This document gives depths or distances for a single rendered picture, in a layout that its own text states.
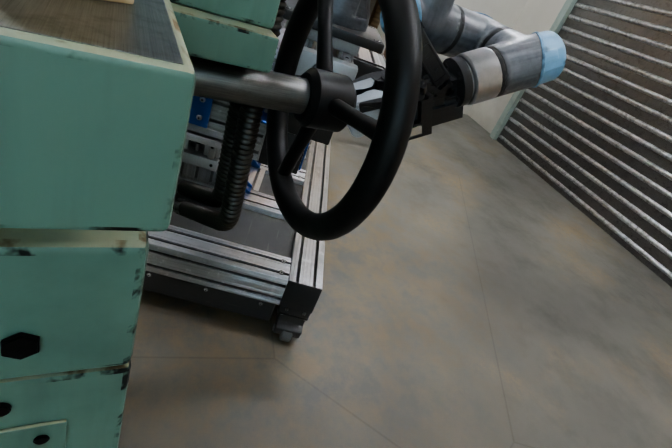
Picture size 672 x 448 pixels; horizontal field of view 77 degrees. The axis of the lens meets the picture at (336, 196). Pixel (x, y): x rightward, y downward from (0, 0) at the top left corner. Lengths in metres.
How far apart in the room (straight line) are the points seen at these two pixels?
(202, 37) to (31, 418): 0.26
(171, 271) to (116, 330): 0.89
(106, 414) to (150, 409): 0.78
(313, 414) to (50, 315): 0.96
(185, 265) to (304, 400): 0.45
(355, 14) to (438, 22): 0.31
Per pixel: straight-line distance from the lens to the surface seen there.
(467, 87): 0.62
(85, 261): 0.22
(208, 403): 1.11
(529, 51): 0.68
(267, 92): 0.41
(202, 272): 1.11
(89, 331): 0.25
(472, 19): 0.73
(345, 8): 0.94
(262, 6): 0.37
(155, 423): 1.08
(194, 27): 0.35
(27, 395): 0.29
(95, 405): 0.31
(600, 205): 3.40
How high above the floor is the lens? 0.94
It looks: 28 degrees down
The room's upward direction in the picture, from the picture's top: 22 degrees clockwise
